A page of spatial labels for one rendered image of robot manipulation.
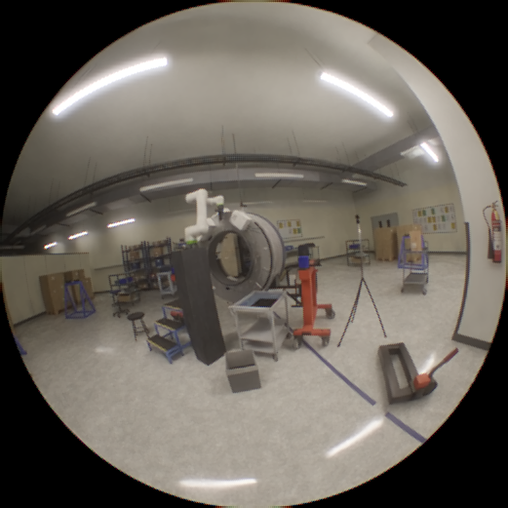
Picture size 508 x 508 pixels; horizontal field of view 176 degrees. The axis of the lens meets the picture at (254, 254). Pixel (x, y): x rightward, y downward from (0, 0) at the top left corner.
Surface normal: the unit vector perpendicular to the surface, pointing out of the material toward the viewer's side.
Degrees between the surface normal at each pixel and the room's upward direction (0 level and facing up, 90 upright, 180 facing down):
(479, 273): 90
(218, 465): 0
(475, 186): 90
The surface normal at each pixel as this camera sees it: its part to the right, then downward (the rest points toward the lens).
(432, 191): -0.97, 0.14
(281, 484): -0.13, -0.99
